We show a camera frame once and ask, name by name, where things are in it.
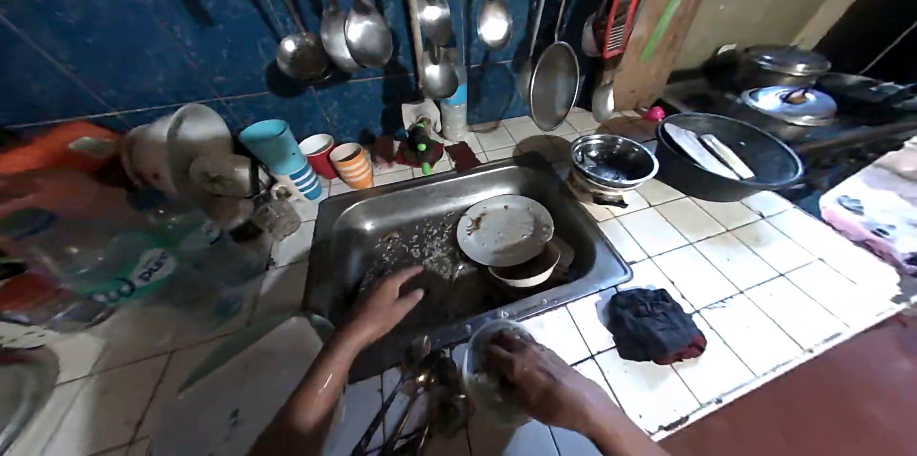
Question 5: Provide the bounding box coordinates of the round metal tray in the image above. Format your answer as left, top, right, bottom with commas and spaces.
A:
0, 346, 60, 454

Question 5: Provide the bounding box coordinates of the spoon with green handle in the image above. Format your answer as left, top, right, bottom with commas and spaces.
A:
307, 0, 362, 73

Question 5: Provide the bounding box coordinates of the clear bottle blue label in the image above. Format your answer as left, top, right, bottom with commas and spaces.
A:
440, 64, 469, 142

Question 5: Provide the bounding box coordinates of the person's left forearm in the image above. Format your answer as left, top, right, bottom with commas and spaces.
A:
247, 330, 368, 456

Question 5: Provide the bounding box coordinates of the blue white striped cup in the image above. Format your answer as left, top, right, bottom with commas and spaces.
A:
287, 161, 323, 201

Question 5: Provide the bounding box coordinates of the person's left hand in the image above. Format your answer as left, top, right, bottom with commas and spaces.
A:
343, 265, 426, 350

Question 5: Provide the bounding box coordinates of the shiny metal bowl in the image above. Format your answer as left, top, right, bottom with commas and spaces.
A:
570, 134, 659, 191

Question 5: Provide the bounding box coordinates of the spoon with red handle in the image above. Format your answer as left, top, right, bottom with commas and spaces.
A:
334, 0, 394, 69

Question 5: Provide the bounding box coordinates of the orange white striped cup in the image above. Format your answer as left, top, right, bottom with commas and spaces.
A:
330, 142, 375, 191

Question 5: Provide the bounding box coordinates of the clear glass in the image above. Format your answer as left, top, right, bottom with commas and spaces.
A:
252, 194, 302, 241

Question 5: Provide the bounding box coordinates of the turquoise plastic cup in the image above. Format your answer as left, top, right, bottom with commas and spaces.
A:
239, 119, 302, 176

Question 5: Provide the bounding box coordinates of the red cup white inside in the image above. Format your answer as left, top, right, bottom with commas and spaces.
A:
298, 133, 339, 180

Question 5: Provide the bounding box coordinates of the pink white printed cloth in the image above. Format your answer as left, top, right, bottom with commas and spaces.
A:
820, 137, 917, 275

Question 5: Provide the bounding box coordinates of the bundle of metal cutlery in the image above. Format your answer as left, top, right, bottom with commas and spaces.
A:
351, 334, 470, 456

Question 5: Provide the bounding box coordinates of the green flat strip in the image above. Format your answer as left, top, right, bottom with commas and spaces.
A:
640, 0, 713, 62

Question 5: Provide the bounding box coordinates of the stainless steel sink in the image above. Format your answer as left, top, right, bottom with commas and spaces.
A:
304, 152, 633, 382

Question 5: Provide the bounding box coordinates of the green clear plastic bottle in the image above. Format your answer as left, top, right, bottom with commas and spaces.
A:
32, 220, 209, 305

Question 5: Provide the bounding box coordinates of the person's right forearm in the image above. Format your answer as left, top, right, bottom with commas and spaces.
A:
579, 393, 671, 456

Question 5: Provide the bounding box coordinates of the red grater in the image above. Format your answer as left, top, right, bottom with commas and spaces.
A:
602, 0, 652, 60

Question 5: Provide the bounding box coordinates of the white round plate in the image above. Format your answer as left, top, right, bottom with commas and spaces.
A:
456, 194, 554, 268

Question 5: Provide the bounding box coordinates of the stove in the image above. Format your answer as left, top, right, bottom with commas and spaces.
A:
659, 69, 917, 192

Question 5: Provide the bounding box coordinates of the small metal ladle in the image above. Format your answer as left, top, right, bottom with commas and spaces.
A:
419, 44, 459, 100

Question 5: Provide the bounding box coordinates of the metal mug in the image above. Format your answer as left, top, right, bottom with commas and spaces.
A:
189, 154, 265, 199

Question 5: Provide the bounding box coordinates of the large whitish metal pot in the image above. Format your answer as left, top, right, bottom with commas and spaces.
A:
120, 103, 233, 201

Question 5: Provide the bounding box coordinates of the dark crumpled cloth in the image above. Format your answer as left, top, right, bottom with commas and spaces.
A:
607, 287, 708, 366

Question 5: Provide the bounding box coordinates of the round metal strainer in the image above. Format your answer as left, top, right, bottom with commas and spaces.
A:
529, 0, 585, 132

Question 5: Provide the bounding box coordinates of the wooden board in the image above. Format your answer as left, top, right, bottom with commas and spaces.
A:
608, 0, 714, 113

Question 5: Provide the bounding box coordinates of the clear plastic round tub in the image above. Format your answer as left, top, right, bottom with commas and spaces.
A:
462, 318, 549, 428

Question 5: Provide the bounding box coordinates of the metal pot with lid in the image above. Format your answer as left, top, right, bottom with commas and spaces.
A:
734, 45, 832, 89

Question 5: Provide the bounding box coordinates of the metal ladle dark handle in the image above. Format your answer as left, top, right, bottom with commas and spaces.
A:
259, 0, 331, 82

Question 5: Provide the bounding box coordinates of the white flat strip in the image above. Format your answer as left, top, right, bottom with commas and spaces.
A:
663, 122, 741, 181
699, 134, 756, 180

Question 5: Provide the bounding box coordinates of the white plastic board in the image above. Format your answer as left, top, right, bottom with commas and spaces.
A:
150, 313, 336, 456

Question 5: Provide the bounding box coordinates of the shiny pot lid with knob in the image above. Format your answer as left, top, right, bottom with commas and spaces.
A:
740, 85, 838, 127

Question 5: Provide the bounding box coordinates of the green and dark bottle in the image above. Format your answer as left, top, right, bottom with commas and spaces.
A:
401, 100, 445, 176

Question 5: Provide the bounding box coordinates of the person's right hand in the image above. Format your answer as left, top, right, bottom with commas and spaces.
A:
480, 329, 611, 437

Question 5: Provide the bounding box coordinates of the white bowl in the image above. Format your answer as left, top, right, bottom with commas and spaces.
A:
489, 241, 562, 289

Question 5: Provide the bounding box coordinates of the large black basin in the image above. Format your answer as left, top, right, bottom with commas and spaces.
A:
655, 111, 805, 203

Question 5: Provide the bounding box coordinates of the orange plastic bag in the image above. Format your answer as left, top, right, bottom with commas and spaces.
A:
0, 119, 131, 179

